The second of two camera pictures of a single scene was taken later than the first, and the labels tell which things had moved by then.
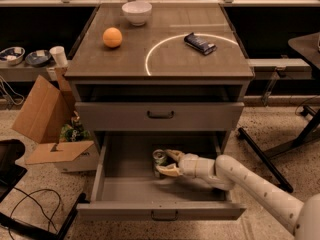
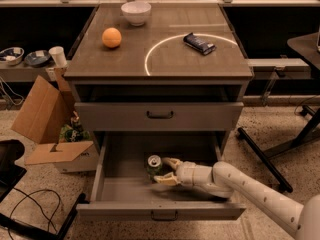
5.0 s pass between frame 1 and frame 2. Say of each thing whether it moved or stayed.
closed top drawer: stayed
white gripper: moved
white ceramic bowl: stayed
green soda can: moved
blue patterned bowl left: stayed
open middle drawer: stayed
